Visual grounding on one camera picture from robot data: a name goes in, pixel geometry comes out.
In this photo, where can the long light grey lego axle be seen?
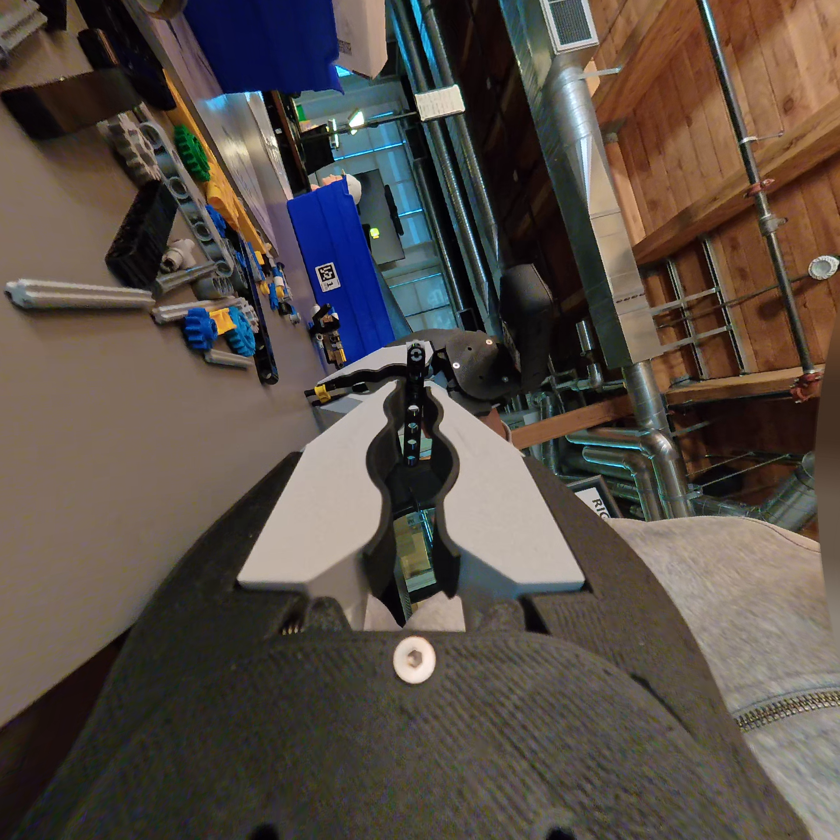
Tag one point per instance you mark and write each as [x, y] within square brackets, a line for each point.
[79, 295]

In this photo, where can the metal pipe with red clamps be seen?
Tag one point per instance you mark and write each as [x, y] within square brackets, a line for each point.
[754, 184]

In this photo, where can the white lego pipe connector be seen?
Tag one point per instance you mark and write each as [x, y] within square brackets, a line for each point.
[178, 256]

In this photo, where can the short black lego beam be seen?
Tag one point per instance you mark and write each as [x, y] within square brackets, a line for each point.
[413, 394]

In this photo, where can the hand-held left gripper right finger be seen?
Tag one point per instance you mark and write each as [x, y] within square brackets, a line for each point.
[505, 518]

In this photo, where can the small black yellow lego assembly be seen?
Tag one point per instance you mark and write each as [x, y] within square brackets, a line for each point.
[328, 334]

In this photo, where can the white paper sign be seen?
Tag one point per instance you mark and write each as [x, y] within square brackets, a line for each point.
[439, 103]

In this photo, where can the white cardboard box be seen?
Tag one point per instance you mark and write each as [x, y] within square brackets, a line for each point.
[361, 36]

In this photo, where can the long black lego beam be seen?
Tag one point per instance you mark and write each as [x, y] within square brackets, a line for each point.
[262, 328]

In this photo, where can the flexible silver duct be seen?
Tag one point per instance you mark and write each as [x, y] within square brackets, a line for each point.
[768, 499]

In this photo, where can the grey monitor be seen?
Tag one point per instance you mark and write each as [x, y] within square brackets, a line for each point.
[382, 216]

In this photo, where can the grey lego cylinder connector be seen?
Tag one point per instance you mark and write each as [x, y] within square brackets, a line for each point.
[213, 284]

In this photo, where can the long grey lego beam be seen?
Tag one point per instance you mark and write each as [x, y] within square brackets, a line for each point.
[190, 197]

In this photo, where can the small yellow white lego pieces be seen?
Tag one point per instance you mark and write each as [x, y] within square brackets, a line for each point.
[279, 289]

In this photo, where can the yellow lego plate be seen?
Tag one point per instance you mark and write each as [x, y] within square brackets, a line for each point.
[226, 197]

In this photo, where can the yellow lego connector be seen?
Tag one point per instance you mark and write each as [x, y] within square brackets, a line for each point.
[223, 320]

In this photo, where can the metal ventilation duct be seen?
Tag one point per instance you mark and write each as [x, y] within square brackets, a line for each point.
[590, 197]

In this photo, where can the large black lego tire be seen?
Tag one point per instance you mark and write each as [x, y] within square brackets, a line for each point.
[128, 65]

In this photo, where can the white ridged lego piece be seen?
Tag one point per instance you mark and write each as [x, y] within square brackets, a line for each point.
[19, 29]

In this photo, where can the grey conduit pipes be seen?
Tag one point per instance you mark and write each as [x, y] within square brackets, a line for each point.
[453, 164]

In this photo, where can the short grey lego axle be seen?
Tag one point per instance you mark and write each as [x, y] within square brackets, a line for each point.
[226, 359]

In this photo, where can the person's right hand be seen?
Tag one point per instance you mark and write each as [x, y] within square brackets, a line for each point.
[499, 421]

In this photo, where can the small blue lego gear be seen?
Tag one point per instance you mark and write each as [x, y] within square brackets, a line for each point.
[215, 222]

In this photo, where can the blue plastic bin with tag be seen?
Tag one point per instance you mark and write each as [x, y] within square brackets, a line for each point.
[344, 262]

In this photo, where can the grey lego gears cluster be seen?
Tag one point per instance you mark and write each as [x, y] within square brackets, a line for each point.
[131, 148]

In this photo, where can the white round ceiling fixture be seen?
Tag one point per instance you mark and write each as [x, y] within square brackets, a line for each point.
[823, 266]

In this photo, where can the dark grey lego axle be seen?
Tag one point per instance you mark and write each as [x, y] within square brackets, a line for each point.
[180, 279]

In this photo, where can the glossy white board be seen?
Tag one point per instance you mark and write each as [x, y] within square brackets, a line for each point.
[249, 151]

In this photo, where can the white vent grille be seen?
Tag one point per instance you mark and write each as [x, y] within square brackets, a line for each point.
[569, 25]

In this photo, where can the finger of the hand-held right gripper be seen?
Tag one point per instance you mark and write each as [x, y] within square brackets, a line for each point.
[374, 364]
[341, 410]

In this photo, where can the grey zip hoodie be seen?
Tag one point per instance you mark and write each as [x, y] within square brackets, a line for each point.
[722, 643]

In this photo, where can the black brown block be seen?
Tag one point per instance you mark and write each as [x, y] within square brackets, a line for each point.
[65, 105]

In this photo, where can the green lego gear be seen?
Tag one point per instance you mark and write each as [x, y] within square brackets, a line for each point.
[192, 152]

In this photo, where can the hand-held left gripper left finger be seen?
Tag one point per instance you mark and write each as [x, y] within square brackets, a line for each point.
[308, 505]

